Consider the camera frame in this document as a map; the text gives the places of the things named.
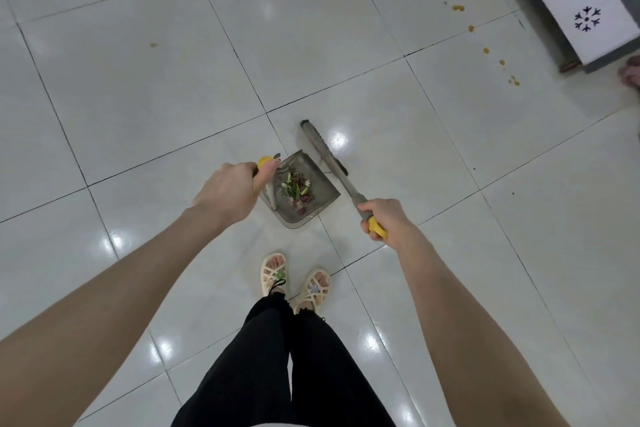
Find person's beige sandal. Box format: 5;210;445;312
259;252;289;298
295;269;332;315

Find pink string mop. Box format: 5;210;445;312
618;55;640;88

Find grey dustpan with yellow-tipped handle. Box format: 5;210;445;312
252;150;342;230

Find person's right beige sandal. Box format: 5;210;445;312
295;269;332;315

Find person's black trousers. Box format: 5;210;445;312
171;294;396;427

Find person's left beige sandal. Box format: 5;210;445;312
259;252;289;298

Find leaf debris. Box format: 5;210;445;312
279;170;316;215

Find person's right forearm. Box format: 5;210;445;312
399;231;571;427

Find orange liquid spill drops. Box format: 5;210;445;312
149;0;521;87

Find grey broom with yellow cap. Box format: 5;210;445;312
299;120;389;242

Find person's left hand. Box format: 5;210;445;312
192;159;281;230

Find person's right hand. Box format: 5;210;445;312
357;199;421;250

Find person's left forearm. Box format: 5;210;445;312
0;206;236;427

